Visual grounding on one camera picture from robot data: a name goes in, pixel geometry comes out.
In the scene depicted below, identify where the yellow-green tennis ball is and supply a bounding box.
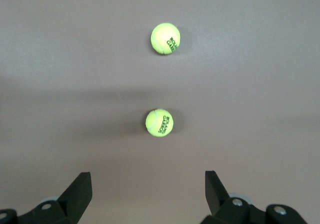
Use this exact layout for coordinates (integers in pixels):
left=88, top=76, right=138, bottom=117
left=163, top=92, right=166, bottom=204
left=150, top=22, right=182, bottom=56
left=145, top=108, right=175, bottom=137

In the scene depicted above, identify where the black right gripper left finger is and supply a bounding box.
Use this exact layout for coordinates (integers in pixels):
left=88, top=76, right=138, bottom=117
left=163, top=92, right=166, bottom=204
left=0, top=171, right=93, bottom=224

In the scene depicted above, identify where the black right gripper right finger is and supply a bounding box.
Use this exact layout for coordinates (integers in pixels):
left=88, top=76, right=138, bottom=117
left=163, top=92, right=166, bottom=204
left=199, top=170, right=309, bottom=224

